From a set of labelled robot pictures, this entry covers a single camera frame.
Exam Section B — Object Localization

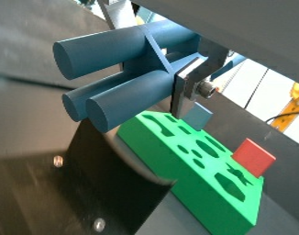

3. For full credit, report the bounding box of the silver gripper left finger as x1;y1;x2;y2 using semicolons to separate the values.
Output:
97;0;136;29

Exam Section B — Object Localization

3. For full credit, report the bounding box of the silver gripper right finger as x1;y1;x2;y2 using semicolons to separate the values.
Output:
170;39;229;119

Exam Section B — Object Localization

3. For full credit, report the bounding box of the blue three prong object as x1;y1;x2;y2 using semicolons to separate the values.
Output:
51;20;245;133

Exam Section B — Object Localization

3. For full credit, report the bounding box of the black curved fixture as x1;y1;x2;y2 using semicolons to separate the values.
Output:
0;120;173;235

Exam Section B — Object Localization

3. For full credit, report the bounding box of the blue grey block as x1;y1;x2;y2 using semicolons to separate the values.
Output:
182;103;213;130

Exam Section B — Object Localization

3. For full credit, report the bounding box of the red block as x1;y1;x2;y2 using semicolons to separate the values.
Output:
232;139;276;178

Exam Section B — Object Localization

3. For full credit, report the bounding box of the green shape sorter block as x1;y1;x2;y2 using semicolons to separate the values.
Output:
117;111;262;235

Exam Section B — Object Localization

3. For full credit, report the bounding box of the yellow metal frame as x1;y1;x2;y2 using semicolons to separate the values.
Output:
270;83;299;132

